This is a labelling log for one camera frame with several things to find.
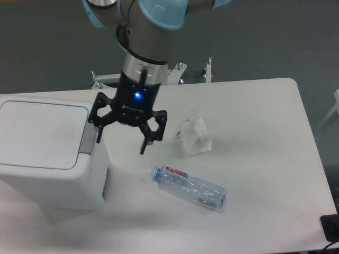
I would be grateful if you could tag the clear plastic water bottle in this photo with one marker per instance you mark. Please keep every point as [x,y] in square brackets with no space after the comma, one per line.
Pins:
[189,187]

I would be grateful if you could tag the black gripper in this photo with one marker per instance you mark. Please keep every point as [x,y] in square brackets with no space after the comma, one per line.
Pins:
[135,101]

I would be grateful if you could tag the white furniture piece right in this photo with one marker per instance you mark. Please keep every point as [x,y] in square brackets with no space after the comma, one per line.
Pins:
[332,114]

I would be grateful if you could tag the white trash can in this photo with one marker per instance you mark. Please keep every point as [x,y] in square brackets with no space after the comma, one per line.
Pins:
[83,187]

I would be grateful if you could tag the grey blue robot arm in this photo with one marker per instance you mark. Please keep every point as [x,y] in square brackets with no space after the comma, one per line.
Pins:
[147,30]

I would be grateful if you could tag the white trash can lid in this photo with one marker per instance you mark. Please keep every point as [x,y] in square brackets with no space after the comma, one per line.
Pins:
[41,135]

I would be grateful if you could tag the black device at edge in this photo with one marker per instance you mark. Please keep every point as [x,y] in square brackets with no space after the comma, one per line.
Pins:
[330,227]

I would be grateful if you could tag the white tissue pack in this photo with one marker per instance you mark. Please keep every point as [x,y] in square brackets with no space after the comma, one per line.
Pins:
[194,135]

